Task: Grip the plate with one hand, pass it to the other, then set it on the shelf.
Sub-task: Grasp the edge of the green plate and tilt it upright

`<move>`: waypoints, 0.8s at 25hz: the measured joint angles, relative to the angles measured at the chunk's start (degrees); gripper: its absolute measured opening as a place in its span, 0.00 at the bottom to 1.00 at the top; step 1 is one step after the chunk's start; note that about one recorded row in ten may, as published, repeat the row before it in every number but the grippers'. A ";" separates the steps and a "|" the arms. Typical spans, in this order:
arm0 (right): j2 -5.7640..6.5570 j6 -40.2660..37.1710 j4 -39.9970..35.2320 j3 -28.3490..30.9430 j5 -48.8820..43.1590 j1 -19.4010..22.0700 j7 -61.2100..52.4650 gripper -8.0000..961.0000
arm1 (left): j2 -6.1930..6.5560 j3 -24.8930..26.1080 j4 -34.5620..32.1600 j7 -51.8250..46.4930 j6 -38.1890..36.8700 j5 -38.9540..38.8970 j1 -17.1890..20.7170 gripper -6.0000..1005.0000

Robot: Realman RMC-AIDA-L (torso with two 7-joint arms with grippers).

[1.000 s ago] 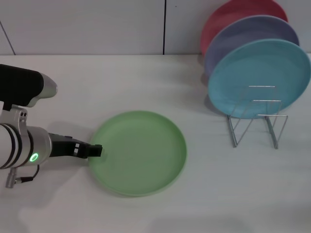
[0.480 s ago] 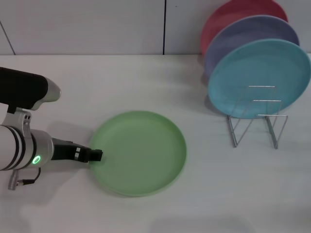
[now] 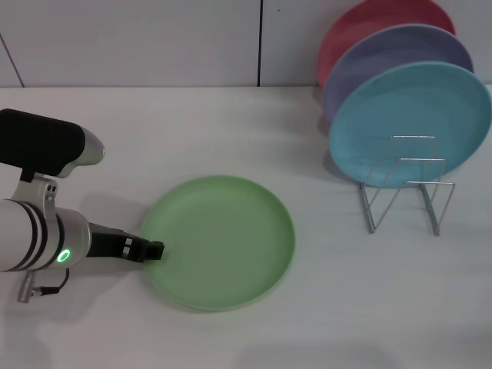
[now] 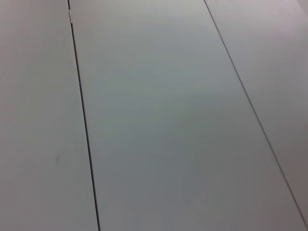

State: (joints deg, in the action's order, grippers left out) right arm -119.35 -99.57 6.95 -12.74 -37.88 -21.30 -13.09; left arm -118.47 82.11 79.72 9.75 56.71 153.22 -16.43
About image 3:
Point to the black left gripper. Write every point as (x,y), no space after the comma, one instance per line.
(105,242)

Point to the green plastic plate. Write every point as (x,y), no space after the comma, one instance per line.
(227,246)

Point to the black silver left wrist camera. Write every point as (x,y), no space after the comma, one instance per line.
(38,142)

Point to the red plastic plate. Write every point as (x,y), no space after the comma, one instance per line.
(357,23)

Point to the light blue plastic plate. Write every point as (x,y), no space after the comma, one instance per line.
(403,111)

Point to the purple plastic plate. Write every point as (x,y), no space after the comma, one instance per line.
(384,54)

